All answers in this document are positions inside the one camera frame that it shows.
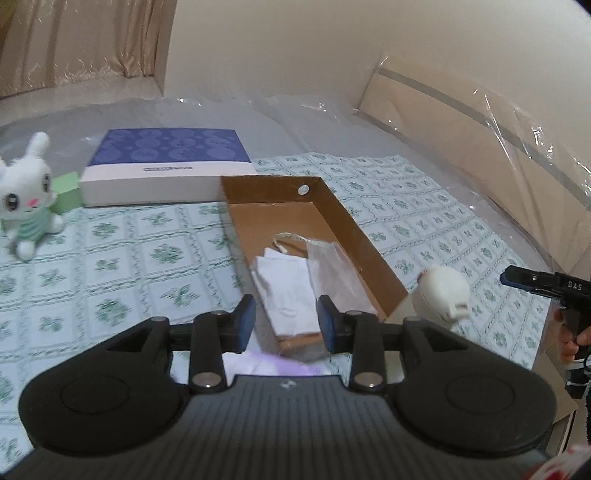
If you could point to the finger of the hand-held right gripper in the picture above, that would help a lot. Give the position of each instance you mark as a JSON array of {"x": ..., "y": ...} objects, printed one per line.
[{"x": 519, "y": 277}]

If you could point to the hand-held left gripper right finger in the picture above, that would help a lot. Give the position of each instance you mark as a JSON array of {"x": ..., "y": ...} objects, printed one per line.
[{"x": 325, "y": 323}]

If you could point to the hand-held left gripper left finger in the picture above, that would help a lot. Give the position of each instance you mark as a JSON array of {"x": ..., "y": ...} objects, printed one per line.
[{"x": 245, "y": 323}]

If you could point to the purple tissue pack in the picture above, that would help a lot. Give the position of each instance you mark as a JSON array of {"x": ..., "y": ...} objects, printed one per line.
[{"x": 277, "y": 364}]

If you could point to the brown cardboard box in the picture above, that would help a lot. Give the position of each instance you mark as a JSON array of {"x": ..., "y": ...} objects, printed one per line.
[{"x": 355, "y": 240}]

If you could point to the person's right hand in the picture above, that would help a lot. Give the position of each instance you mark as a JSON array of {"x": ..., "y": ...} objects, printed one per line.
[{"x": 575, "y": 339}]

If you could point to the translucent plastic bag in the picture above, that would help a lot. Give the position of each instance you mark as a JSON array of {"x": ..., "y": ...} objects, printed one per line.
[{"x": 339, "y": 272}]

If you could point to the white folded cloth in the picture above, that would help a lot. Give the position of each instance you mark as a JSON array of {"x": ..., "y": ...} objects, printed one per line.
[{"x": 286, "y": 286}]

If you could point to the cream insulated bottle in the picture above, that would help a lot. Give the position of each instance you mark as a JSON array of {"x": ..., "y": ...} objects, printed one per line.
[{"x": 438, "y": 290}]

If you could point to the plastic wrapped wooden headboard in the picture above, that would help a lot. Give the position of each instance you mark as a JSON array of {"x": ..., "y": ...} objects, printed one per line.
[{"x": 461, "y": 129}]

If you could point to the blue and white flat box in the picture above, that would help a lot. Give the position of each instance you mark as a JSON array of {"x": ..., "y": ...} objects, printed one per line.
[{"x": 161, "y": 170}]

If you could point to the red and white patterned cloth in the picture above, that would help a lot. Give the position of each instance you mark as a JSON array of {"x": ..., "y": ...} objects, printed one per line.
[{"x": 568, "y": 464}]

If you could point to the clear plastic mattress cover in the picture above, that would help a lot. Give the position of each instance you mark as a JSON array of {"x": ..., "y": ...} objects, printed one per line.
[{"x": 314, "y": 129}]

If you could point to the light green box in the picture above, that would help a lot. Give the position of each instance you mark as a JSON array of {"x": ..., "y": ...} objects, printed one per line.
[{"x": 69, "y": 191}]

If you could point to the white plush bunny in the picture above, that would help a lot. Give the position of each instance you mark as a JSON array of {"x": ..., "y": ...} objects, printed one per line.
[{"x": 23, "y": 194}]

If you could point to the beige curtain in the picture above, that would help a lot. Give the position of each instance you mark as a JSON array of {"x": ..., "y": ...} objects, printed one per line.
[{"x": 92, "y": 37}]

